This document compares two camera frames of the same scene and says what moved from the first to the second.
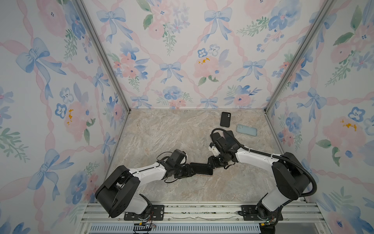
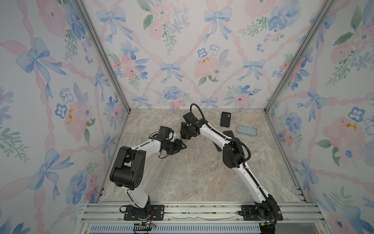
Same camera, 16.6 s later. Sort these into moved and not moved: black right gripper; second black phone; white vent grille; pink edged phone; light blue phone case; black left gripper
Moved: black left gripper; black right gripper
Not moved: second black phone; pink edged phone; white vent grille; light blue phone case
